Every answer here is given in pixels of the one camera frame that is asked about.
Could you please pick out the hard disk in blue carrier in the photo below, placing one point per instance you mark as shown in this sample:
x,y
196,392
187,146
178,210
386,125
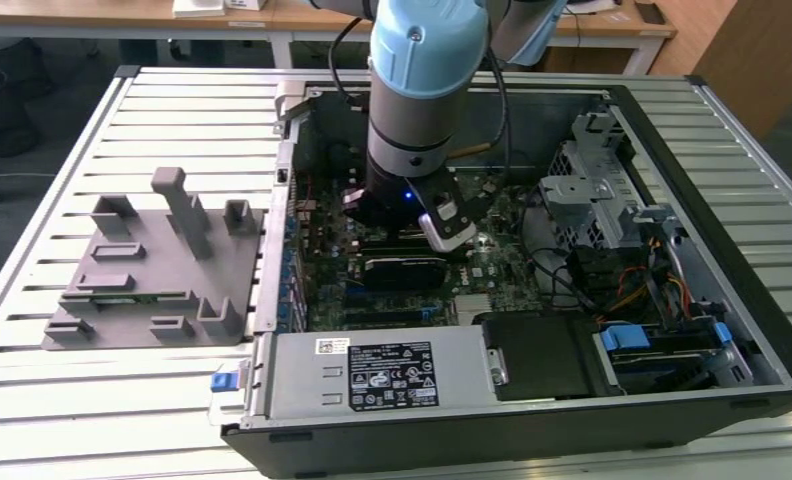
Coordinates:
x,y
626,340

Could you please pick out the wooden desk white legs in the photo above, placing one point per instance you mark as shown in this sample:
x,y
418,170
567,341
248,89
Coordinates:
x,y
103,20

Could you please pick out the green motherboard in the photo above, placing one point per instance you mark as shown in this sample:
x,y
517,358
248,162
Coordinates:
x,y
503,250

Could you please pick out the black open PC case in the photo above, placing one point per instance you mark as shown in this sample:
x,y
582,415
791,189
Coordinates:
x,y
437,450

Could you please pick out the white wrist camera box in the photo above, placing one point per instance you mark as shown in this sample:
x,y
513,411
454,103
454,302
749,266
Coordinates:
x,y
450,235

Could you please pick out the silver power supply unit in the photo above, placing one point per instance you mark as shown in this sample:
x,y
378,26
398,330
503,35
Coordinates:
x,y
303,380

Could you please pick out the black office chair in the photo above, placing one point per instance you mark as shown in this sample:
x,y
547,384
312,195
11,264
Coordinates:
x,y
10,100

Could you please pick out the silver chipset heat sink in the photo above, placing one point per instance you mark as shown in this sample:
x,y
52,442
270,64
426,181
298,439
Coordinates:
x,y
475,306

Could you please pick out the wooden cabinet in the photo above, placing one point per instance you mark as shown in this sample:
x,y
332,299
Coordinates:
x,y
757,50

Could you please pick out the black graphics card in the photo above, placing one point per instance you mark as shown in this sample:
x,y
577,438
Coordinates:
x,y
403,275

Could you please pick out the grey metal drive cage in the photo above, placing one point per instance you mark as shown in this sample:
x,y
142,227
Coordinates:
x,y
570,192

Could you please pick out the blue case latch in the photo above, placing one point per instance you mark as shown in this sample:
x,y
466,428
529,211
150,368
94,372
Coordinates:
x,y
222,382

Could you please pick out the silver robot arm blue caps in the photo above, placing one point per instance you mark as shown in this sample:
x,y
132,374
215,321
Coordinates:
x,y
417,125

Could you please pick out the grey parts rack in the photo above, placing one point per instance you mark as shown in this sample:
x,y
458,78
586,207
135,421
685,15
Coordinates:
x,y
163,280

